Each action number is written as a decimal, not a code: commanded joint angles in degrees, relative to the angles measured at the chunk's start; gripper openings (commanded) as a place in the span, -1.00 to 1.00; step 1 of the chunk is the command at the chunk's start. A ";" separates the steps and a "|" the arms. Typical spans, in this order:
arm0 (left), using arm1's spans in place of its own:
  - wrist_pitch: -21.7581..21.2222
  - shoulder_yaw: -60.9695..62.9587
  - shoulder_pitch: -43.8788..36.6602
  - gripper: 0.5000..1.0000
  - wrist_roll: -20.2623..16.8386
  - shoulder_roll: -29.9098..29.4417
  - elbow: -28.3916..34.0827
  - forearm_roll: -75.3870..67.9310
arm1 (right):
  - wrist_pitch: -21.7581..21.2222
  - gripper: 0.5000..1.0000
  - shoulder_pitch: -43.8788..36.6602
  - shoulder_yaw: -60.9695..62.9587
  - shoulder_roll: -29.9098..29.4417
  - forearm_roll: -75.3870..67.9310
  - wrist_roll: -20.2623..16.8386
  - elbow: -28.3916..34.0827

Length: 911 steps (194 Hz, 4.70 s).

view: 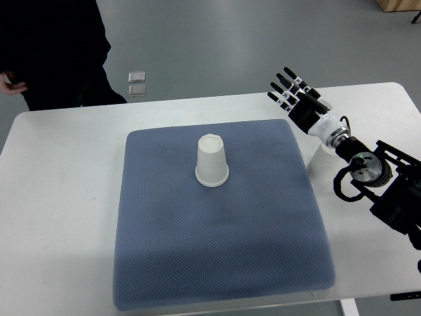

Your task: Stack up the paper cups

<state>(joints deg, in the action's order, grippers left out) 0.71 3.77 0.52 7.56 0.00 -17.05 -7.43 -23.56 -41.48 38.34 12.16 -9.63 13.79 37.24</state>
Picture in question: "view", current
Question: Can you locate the white paper cup on mat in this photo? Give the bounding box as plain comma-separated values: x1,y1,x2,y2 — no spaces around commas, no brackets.
195,134,230,188

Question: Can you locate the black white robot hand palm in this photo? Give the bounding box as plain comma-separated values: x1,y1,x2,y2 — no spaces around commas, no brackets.
287,91,338,137

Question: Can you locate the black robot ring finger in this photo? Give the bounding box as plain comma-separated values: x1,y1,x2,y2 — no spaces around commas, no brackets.
270,82,299,104

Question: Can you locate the wooden box corner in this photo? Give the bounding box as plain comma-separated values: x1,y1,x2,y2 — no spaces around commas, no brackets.
376,0,420,13

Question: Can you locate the upper metal floor plate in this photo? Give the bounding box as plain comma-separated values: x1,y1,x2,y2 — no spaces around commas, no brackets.
128,70,145,83

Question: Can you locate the person in black clothes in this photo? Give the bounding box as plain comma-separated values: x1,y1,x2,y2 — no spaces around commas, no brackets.
1,1,126,111

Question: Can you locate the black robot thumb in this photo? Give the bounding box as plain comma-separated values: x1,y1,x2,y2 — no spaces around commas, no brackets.
306,93,328,111

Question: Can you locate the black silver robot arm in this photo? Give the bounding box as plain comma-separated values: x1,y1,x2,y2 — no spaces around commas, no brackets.
268,67,420,250

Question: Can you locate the black tripod foot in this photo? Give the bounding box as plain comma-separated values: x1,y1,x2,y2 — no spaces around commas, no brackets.
411,11,421,24

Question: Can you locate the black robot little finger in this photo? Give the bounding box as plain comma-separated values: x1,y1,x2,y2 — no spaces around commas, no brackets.
267,92,293,112

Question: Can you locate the black table control panel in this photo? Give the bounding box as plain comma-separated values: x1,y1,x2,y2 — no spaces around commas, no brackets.
390,291,421,302

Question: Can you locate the person's bare hand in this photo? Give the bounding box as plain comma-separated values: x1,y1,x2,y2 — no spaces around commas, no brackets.
0,71,28,95

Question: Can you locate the blue textured cushion mat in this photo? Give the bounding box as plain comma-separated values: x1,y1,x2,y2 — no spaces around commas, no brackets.
113,119,335,311

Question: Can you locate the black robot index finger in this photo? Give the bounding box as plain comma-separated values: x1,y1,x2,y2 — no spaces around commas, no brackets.
284,66,311,91

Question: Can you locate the white table leg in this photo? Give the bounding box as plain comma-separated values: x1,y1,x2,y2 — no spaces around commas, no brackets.
339,298,360,316

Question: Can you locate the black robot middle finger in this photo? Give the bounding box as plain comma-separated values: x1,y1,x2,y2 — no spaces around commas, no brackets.
276,73,306,97

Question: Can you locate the white paper cup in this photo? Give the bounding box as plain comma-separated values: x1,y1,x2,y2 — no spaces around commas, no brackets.
306,144,341,184
195,134,230,188

